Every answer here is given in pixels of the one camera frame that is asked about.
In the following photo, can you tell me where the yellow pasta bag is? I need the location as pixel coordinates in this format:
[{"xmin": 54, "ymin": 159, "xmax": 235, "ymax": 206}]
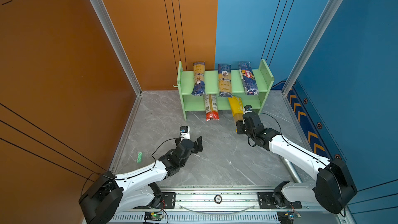
[{"xmin": 228, "ymin": 96, "xmax": 244, "ymax": 123}]

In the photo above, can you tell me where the red-ended clear spaghetti bag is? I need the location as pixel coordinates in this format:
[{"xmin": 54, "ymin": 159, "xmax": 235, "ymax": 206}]
[{"xmin": 204, "ymin": 94, "xmax": 219, "ymax": 121}]

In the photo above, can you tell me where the blue Barilla spaghetti box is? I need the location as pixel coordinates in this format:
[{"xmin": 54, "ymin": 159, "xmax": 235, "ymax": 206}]
[{"xmin": 239, "ymin": 62, "xmax": 259, "ymax": 95}]

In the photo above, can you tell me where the Ankara spaghetti bag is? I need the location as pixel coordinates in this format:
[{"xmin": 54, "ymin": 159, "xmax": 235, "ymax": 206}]
[
  {"xmin": 218, "ymin": 64, "xmax": 232, "ymax": 97},
  {"xmin": 192, "ymin": 62, "xmax": 206, "ymax": 96}
]

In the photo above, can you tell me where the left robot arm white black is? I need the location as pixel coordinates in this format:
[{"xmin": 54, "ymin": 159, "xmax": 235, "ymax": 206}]
[{"xmin": 79, "ymin": 136, "xmax": 203, "ymax": 224}]

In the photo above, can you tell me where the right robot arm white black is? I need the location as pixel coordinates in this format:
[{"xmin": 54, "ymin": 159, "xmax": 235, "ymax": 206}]
[{"xmin": 236, "ymin": 105, "xmax": 358, "ymax": 214}]

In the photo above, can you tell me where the green metal two-tier shelf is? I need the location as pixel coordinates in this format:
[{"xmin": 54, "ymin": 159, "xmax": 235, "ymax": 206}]
[{"xmin": 177, "ymin": 60, "xmax": 275, "ymax": 119}]

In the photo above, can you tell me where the small green block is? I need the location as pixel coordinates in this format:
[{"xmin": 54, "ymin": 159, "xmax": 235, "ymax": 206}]
[{"xmin": 136, "ymin": 152, "xmax": 143, "ymax": 163}]

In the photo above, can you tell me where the left circuit board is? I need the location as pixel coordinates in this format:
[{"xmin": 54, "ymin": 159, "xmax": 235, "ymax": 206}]
[{"xmin": 143, "ymin": 212, "xmax": 164, "ymax": 224}]

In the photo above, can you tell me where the circuit board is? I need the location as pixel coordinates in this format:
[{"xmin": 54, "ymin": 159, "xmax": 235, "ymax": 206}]
[
  {"xmin": 143, "ymin": 212, "xmax": 164, "ymax": 224},
  {"xmin": 277, "ymin": 212, "xmax": 302, "ymax": 224}
]

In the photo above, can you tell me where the right circuit board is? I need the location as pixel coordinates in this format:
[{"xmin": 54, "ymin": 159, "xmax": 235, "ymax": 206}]
[{"xmin": 277, "ymin": 212, "xmax": 302, "ymax": 224}]

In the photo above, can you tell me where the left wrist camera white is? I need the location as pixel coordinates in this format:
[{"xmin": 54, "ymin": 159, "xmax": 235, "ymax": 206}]
[{"xmin": 180, "ymin": 126, "xmax": 190, "ymax": 141}]

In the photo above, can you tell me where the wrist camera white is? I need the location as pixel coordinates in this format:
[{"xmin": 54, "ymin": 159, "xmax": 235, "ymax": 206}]
[
  {"xmin": 180, "ymin": 126, "xmax": 190, "ymax": 141},
  {"xmin": 244, "ymin": 105, "xmax": 252, "ymax": 114}
]

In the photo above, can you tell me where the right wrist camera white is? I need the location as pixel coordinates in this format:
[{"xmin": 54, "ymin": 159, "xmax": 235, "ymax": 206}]
[{"xmin": 244, "ymin": 105, "xmax": 252, "ymax": 114}]

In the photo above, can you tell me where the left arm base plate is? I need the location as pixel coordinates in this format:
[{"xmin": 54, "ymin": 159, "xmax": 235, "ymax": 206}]
[{"xmin": 134, "ymin": 192, "xmax": 176, "ymax": 209}]

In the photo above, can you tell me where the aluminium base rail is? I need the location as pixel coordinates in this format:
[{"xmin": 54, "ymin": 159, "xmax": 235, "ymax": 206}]
[{"xmin": 107, "ymin": 187, "xmax": 354, "ymax": 224}]

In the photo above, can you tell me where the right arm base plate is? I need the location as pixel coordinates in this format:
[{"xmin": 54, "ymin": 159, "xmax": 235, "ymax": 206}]
[{"xmin": 257, "ymin": 191, "xmax": 302, "ymax": 209}]

